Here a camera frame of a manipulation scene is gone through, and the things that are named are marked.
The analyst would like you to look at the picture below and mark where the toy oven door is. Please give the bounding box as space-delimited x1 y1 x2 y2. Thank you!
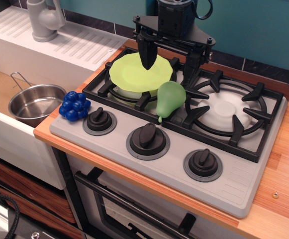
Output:
67 154 254 239

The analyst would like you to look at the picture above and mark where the wooden drawer front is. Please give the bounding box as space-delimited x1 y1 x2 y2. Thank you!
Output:
0 159 76 224

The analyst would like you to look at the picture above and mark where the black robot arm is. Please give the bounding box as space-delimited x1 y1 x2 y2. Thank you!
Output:
133 0 216 85

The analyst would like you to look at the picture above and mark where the black cable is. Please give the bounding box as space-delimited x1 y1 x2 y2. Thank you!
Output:
0 193 20 239

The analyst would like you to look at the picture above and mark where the stainless steel pot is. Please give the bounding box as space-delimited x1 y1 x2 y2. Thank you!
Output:
8 83 67 128

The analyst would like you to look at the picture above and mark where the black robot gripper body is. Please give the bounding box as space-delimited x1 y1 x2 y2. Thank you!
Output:
133 15 215 53

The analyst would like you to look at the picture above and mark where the black oven door handle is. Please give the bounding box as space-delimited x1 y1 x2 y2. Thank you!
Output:
74 171 196 239

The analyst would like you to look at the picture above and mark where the black right burner grate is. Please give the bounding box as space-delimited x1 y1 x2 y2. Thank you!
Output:
162 70 287 163

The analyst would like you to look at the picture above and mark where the black right stove knob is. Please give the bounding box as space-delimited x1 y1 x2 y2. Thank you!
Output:
183 148 223 183

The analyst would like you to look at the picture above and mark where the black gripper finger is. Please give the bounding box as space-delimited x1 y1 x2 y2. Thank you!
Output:
182 48 208 87
137 30 158 70

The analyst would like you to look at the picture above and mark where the black middle stove knob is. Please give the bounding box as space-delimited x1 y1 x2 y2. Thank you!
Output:
126 122 170 161

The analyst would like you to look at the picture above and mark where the grey toy stove top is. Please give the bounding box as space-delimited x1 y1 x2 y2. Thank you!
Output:
50 97 278 218

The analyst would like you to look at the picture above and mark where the grey toy faucet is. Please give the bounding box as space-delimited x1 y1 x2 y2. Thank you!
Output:
26 0 66 42

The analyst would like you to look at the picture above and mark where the light green plastic plate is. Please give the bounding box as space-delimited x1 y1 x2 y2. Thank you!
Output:
109 52 173 93

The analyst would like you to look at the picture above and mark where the black stove knob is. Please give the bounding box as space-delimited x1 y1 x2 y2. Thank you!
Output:
126 122 170 161
183 148 223 183
83 107 117 136

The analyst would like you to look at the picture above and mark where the black left stove knob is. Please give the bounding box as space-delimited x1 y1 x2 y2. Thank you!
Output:
83 107 117 136

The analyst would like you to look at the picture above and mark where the blue toy blueberry cluster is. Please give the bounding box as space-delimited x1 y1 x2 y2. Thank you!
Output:
58 91 91 122

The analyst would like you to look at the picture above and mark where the white toy sink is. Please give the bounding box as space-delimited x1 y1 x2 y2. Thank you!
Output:
0 6 126 189

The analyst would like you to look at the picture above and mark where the green toy pear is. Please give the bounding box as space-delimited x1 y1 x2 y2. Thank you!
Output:
156 81 187 123

